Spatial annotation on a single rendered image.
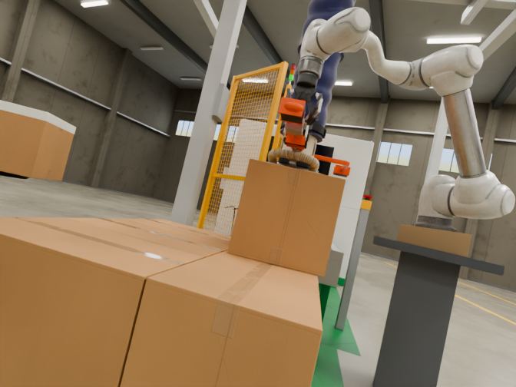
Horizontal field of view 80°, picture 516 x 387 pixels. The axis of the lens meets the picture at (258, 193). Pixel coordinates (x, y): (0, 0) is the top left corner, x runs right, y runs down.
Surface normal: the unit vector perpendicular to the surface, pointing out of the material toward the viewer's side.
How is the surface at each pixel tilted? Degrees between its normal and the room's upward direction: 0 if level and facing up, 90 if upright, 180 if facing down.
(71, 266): 90
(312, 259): 90
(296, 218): 90
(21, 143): 90
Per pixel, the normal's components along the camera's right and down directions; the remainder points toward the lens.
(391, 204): -0.41, -0.14
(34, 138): 0.17, 0.00
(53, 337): -0.18, -0.09
